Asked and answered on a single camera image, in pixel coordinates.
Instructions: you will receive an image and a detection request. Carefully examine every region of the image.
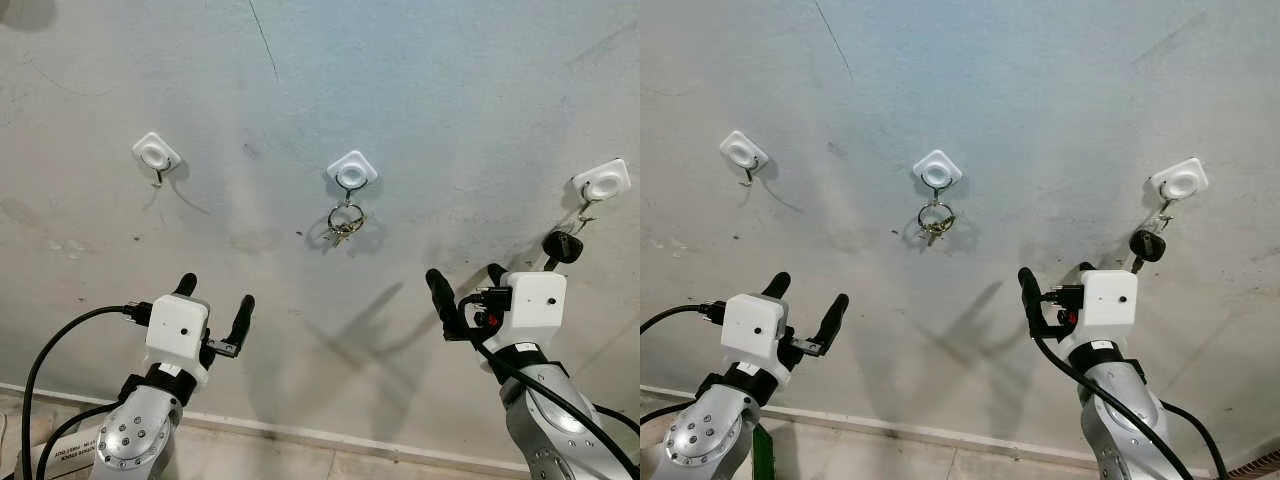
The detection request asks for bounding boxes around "red patterned curtain edge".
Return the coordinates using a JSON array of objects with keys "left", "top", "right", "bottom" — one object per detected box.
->
[{"left": 1225, "top": 450, "right": 1280, "bottom": 480}]

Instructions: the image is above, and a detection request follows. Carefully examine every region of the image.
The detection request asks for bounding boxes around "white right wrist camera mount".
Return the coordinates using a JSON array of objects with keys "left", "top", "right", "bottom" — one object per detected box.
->
[
  {"left": 497, "top": 270, "right": 568, "bottom": 351},
  {"left": 1078, "top": 268, "right": 1141, "bottom": 346}
]

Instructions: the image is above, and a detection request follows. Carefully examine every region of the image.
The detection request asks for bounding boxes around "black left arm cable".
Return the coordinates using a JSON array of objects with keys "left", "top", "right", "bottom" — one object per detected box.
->
[
  {"left": 640, "top": 302, "right": 726, "bottom": 336},
  {"left": 35, "top": 400, "right": 121, "bottom": 480},
  {"left": 20, "top": 300, "right": 153, "bottom": 480}
]

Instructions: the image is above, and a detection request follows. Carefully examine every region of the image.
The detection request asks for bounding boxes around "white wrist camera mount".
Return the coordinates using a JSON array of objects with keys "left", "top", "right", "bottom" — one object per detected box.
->
[
  {"left": 1078, "top": 268, "right": 1141, "bottom": 346},
  {"left": 720, "top": 293, "right": 791, "bottom": 387},
  {"left": 143, "top": 295, "right": 211, "bottom": 387},
  {"left": 497, "top": 270, "right": 568, "bottom": 351}
]

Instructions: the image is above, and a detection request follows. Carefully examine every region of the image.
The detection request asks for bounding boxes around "metal key ring with keys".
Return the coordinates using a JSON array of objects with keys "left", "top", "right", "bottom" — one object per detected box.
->
[
  {"left": 322, "top": 195, "right": 369, "bottom": 249},
  {"left": 915, "top": 195, "right": 958, "bottom": 248}
]

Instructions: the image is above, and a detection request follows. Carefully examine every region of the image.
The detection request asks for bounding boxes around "black-headed key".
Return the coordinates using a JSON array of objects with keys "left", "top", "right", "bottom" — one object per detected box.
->
[
  {"left": 1128, "top": 205, "right": 1176, "bottom": 276},
  {"left": 540, "top": 205, "right": 601, "bottom": 271}
]

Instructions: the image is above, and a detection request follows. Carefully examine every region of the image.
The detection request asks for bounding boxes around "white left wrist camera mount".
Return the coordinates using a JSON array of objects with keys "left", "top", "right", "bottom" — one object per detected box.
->
[
  {"left": 143, "top": 295, "right": 211, "bottom": 387},
  {"left": 720, "top": 293, "right": 791, "bottom": 387}
]

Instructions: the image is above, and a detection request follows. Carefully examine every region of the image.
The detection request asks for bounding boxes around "white adhesive wall hook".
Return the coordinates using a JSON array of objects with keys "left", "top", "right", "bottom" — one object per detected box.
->
[
  {"left": 326, "top": 150, "right": 380, "bottom": 196},
  {"left": 1148, "top": 157, "right": 1210, "bottom": 211},
  {"left": 132, "top": 131, "right": 183, "bottom": 188},
  {"left": 572, "top": 158, "right": 633, "bottom": 216},
  {"left": 912, "top": 149, "right": 964, "bottom": 196},
  {"left": 719, "top": 130, "right": 770, "bottom": 188}
]

